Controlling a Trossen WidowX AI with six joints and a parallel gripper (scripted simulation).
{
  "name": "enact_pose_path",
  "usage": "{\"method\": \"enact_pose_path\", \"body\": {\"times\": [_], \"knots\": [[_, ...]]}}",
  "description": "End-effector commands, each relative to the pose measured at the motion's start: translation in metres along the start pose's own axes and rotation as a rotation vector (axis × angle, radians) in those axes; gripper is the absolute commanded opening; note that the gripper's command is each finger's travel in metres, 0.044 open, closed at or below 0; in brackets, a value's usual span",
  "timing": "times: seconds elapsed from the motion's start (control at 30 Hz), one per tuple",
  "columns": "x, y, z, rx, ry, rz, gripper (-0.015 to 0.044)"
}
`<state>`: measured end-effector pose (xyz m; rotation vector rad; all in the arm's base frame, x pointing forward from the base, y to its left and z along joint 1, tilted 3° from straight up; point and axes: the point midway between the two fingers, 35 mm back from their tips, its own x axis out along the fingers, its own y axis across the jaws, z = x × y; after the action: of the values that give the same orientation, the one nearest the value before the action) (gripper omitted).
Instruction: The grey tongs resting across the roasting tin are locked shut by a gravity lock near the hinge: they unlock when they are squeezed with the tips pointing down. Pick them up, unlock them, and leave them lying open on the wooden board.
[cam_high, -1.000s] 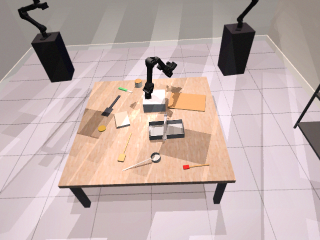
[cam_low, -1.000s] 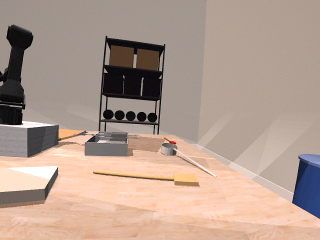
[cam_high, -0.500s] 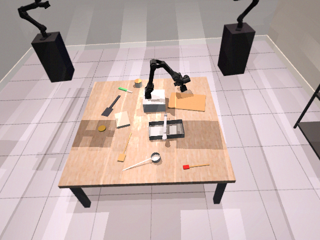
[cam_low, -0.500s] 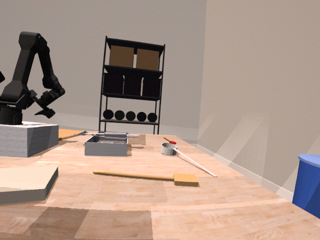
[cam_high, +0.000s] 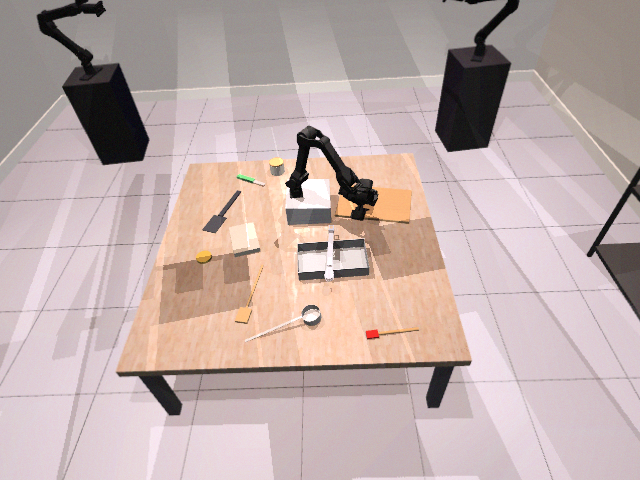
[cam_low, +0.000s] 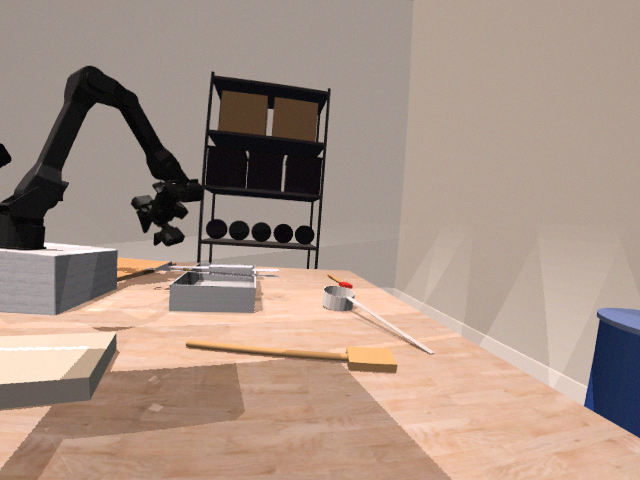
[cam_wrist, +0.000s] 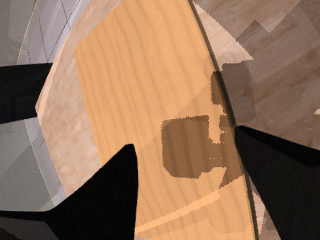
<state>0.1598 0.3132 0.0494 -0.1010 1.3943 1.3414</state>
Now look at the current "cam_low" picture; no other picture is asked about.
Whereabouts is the wooden paddle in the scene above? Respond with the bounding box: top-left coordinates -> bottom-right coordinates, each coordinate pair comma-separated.
186,340 -> 398,373

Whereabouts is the light wooden board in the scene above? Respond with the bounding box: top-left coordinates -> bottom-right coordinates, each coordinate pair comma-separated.
117,258 -> 168,282

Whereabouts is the beige flat board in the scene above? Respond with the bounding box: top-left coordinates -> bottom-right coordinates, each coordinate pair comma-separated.
0,332 -> 117,409

